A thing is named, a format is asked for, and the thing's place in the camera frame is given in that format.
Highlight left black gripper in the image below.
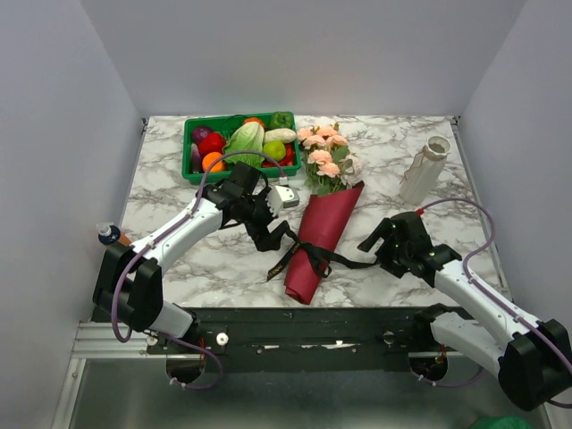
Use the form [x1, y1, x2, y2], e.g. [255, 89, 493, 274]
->
[238, 187, 289, 252]

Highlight black ribbon with gold text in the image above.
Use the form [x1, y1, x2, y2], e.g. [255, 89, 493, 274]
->
[266, 225, 376, 281]

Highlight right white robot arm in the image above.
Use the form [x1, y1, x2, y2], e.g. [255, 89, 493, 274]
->
[358, 212, 571, 411]

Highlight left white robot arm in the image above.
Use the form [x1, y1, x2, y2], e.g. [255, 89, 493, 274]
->
[92, 163, 299, 353]

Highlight white ribbed ceramic vase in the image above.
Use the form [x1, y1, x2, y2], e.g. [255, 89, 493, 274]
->
[400, 136, 451, 205]

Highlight pink artificial flowers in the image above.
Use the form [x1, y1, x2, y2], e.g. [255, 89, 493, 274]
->
[298, 122, 362, 197]

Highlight red paper bouquet wrap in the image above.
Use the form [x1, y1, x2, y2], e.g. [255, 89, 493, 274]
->
[284, 181, 364, 305]

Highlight red chili pepper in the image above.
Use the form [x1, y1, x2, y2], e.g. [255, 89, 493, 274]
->
[262, 143, 295, 168]

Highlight green apple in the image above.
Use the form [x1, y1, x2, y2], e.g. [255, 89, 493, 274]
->
[263, 140, 287, 162]

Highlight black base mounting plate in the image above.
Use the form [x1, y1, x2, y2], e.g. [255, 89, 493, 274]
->
[91, 306, 482, 374]

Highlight orange fruit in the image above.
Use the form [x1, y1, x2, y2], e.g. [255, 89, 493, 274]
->
[202, 152, 226, 172]

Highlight white radish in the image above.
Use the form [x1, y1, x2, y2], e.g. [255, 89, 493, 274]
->
[264, 128, 298, 144]

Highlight green cabbage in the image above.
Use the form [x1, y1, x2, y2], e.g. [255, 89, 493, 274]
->
[223, 122, 265, 168]

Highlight purple eggplant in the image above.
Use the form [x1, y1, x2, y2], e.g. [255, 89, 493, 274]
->
[190, 143, 203, 173]

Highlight red bell pepper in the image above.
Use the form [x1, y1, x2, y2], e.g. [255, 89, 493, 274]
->
[198, 132, 226, 157]

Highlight green bell pepper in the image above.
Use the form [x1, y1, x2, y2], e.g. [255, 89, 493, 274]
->
[267, 111, 294, 130]

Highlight small orange at basket back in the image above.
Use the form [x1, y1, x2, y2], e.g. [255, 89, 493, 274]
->
[242, 117, 265, 129]

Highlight green plastic basket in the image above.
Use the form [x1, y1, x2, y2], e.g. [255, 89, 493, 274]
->
[181, 112, 301, 185]

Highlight purple onion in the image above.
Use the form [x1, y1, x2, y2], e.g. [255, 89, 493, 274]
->
[190, 125, 213, 145]

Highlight orange bottle with blue cap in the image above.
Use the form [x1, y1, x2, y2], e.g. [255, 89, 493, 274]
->
[96, 223, 131, 247]

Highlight green object at bottom edge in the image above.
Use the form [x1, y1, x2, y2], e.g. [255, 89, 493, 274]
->
[469, 416, 533, 429]

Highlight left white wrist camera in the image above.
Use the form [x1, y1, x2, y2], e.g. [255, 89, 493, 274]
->
[265, 176, 299, 217]

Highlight aluminium frame rail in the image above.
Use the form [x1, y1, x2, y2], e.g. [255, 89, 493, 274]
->
[52, 322, 199, 428]

